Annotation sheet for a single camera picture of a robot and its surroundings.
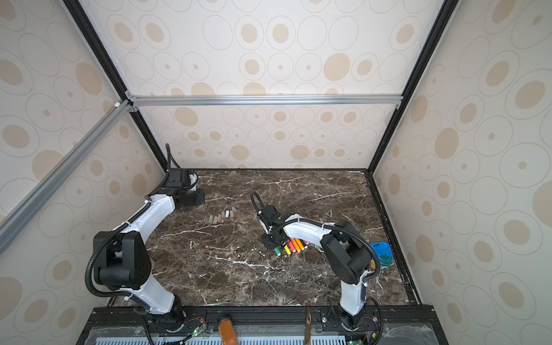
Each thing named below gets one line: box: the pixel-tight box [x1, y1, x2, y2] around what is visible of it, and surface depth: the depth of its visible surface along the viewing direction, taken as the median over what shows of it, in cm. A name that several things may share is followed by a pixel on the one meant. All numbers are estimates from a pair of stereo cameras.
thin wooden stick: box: [304, 305, 312, 345], surface depth 74 cm
